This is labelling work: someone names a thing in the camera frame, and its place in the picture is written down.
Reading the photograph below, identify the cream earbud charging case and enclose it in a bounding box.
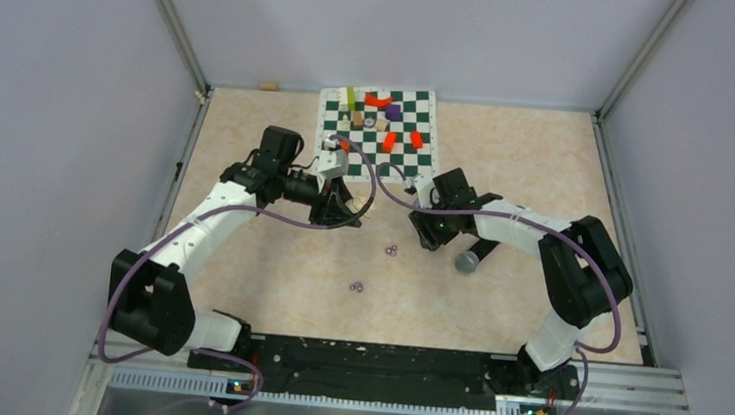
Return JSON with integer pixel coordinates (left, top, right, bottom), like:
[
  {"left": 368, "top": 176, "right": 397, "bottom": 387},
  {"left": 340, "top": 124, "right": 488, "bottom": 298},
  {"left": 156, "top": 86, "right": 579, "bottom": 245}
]
[{"left": 348, "top": 196, "right": 376, "bottom": 219}]

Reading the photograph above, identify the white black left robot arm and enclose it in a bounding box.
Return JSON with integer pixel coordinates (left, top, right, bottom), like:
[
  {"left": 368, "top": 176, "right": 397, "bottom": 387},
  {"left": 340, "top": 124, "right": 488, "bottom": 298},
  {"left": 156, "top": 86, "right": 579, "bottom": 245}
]
[{"left": 98, "top": 126, "right": 366, "bottom": 370}]

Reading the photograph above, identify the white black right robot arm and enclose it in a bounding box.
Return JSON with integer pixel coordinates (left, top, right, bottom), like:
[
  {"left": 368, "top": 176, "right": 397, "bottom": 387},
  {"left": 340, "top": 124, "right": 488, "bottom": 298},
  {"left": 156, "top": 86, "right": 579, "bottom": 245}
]
[{"left": 406, "top": 168, "right": 634, "bottom": 395}]

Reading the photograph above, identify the black microphone grey head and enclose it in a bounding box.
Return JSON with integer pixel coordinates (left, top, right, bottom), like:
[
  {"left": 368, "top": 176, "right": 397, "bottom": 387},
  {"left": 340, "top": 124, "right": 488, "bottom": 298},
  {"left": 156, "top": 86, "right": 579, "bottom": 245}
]
[{"left": 454, "top": 239, "right": 500, "bottom": 275}]

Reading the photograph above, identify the purple clip earbud near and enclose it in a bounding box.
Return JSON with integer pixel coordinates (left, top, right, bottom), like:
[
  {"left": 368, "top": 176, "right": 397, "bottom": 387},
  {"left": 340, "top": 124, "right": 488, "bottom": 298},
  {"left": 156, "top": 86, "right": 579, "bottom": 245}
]
[{"left": 384, "top": 245, "right": 398, "bottom": 257}]

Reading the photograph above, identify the small red block left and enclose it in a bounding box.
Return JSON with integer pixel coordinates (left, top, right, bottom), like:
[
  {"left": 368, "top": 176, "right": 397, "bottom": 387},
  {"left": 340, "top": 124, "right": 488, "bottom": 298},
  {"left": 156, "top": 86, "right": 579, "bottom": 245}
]
[{"left": 340, "top": 141, "right": 351, "bottom": 155}]

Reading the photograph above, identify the red cylinder block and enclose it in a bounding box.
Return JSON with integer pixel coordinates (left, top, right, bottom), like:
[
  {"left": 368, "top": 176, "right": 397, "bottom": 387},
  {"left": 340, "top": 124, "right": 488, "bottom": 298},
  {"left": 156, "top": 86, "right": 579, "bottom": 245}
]
[{"left": 381, "top": 131, "right": 398, "bottom": 154}]

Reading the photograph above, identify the red block right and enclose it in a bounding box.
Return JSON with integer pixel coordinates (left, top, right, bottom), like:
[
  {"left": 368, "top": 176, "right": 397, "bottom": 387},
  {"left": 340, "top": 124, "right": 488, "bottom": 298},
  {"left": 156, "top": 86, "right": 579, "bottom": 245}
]
[{"left": 410, "top": 130, "right": 423, "bottom": 151}]

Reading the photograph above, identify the wooden block on board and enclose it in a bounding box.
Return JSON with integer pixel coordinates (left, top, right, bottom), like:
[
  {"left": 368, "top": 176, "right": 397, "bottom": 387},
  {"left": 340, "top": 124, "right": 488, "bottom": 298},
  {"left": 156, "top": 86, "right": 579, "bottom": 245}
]
[{"left": 375, "top": 119, "right": 390, "bottom": 132}]

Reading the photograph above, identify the green white chessboard mat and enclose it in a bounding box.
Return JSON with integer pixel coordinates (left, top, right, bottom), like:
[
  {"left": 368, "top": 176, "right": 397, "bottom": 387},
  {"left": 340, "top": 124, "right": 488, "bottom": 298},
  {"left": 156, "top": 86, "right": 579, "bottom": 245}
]
[{"left": 313, "top": 86, "right": 441, "bottom": 177}]

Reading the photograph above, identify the purple block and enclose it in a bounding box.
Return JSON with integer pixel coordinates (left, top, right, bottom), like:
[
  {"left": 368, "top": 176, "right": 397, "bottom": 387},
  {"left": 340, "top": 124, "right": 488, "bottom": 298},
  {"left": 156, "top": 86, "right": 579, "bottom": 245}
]
[{"left": 384, "top": 104, "right": 403, "bottom": 122}]

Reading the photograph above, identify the red arch block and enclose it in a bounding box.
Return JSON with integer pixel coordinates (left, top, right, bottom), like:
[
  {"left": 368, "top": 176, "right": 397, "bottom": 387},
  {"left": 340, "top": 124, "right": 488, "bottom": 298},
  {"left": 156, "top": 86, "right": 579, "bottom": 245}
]
[{"left": 364, "top": 92, "right": 393, "bottom": 109}]

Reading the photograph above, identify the yellow-green block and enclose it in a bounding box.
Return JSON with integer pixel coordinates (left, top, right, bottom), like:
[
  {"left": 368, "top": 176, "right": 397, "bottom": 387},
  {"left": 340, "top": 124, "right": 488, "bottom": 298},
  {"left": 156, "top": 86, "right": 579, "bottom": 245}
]
[{"left": 343, "top": 86, "right": 357, "bottom": 112}]

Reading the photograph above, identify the wooden cork piece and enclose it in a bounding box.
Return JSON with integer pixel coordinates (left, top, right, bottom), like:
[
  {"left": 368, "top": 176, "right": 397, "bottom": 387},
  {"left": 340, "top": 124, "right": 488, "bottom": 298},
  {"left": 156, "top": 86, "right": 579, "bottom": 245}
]
[{"left": 260, "top": 81, "right": 280, "bottom": 92}]

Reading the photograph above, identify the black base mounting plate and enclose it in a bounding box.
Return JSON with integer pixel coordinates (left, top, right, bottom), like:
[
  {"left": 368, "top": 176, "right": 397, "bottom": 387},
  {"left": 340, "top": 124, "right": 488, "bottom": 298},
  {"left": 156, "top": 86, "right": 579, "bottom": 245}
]
[{"left": 185, "top": 327, "right": 583, "bottom": 415}]

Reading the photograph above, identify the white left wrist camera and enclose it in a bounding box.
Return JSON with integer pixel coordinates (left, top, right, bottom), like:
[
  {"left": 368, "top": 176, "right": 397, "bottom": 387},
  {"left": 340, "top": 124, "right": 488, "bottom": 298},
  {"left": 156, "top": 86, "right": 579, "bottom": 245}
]
[{"left": 316, "top": 135, "right": 350, "bottom": 180}]

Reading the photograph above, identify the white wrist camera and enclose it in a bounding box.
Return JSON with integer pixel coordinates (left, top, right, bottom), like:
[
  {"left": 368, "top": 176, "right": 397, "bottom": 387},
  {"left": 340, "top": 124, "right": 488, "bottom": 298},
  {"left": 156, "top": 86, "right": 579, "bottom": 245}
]
[
  {"left": 316, "top": 135, "right": 350, "bottom": 180},
  {"left": 405, "top": 174, "right": 436, "bottom": 211}
]

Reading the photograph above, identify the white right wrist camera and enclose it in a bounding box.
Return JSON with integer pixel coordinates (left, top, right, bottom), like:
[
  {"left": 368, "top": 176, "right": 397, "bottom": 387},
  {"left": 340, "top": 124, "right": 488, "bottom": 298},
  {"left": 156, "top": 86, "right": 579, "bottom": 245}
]
[{"left": 405, "top": 174, "right": 436, "bottom": 211}]

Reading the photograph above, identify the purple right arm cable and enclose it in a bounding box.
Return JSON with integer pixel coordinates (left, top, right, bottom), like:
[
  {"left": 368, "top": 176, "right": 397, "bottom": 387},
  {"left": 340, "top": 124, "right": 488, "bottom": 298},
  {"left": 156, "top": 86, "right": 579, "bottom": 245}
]
[{"left": 354, "top": 160, "right": 637, "bottom": 415}]

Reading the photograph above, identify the aluminium frame rail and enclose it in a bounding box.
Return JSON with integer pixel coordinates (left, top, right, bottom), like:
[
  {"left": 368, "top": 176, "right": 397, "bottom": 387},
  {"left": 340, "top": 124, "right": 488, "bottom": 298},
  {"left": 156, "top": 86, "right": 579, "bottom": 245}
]
[{"left": 68, "top": 334, "right": 690, "bottom": 415}]

